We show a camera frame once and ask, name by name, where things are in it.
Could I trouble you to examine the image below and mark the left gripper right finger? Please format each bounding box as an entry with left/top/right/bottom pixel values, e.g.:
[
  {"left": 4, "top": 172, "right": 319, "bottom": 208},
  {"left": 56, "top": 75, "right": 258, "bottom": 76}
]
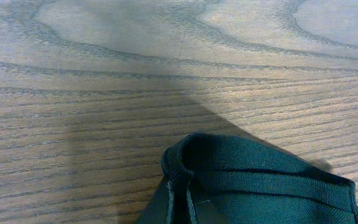
[{"left": 186, "top": 189, "right": 228, "bottom": 224}]

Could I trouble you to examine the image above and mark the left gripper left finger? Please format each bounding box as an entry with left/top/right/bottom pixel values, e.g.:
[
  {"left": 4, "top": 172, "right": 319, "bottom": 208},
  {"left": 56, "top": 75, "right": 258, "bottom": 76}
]
[{"left": 137, "top": 177, "right": 175, "bottom": 224}]

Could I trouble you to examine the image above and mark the black polo shirt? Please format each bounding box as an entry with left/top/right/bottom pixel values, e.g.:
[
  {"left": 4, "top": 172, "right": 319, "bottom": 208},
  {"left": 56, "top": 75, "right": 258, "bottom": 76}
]
[{"left": 161, "top": 133, "right": 358, "bottom": 223}]

